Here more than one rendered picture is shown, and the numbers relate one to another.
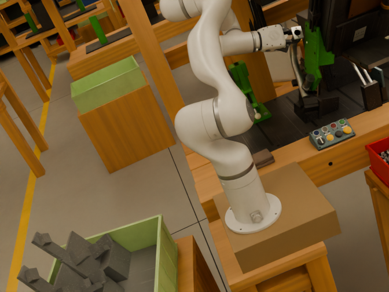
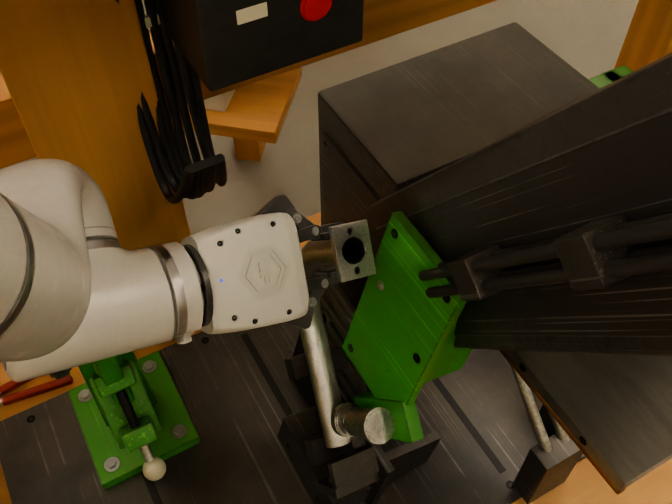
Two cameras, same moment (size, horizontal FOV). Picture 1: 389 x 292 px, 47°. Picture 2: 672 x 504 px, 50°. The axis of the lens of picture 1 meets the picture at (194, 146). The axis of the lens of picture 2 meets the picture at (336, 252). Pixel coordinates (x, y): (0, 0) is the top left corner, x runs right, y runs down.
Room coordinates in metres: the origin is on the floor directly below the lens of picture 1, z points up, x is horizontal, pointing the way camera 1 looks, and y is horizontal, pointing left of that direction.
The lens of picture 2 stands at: (1.35, -0.32, 1.79)
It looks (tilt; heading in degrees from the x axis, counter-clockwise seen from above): 51 degrees down; 330
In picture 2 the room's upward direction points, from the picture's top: straight up
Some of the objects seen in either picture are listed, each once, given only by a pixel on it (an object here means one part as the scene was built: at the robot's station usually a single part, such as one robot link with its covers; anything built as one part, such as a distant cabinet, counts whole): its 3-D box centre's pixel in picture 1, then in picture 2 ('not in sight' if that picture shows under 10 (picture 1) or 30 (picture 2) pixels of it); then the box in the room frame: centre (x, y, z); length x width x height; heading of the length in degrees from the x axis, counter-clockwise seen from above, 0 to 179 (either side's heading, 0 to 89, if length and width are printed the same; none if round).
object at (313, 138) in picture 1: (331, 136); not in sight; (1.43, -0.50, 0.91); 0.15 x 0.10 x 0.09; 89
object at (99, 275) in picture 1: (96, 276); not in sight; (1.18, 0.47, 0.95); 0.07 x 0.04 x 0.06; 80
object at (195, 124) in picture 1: (212, 138); not in sight; (1.19, -0.06, 1.24); 0.19 x 0.12 x 0.24; 68
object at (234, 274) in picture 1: (262, 237); not in sight; (1.16, -0.09, 0.83); 0.32 x 0.32 x 0.04; 89
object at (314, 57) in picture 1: (319, 47); (423, 311); (1.67, -0.61, 1.17); 0.13 x 0.12 x 0.20; 89
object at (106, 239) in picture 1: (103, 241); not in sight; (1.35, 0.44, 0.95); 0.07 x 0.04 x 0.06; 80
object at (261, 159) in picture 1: (259, 159); not in sight; (1.48, -0.21, 0.91); 0.10 x 0.08 x 0.03; 90
